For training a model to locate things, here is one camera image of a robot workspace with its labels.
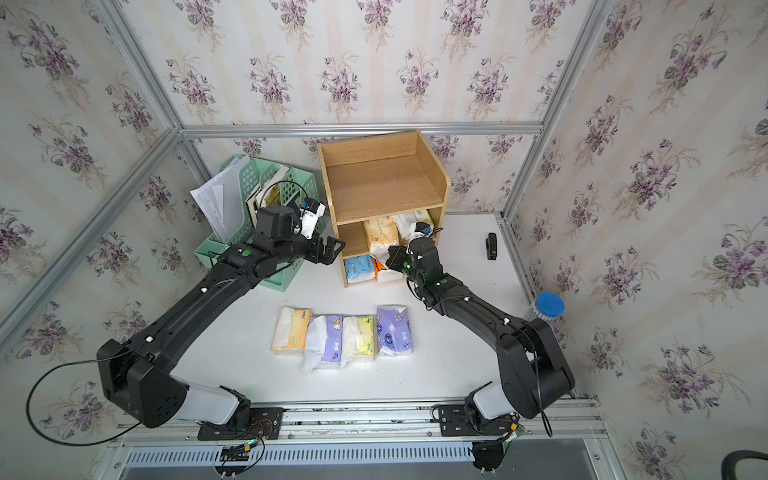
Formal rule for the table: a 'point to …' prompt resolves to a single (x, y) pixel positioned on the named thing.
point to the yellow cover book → (274, 197)
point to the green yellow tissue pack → (358, 339)
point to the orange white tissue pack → (384, 274)
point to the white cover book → (252, 208)
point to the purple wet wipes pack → (394, 330)
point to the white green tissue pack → (405, 222)
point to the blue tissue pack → (359, 268)
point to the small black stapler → (491, 246)
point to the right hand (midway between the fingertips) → (391, 248)
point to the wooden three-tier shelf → (385, 192)
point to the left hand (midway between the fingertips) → (334, 240)
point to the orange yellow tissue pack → (290, 331)
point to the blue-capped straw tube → (548, 305)
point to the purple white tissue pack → (323, 346)
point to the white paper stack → (220, 200)
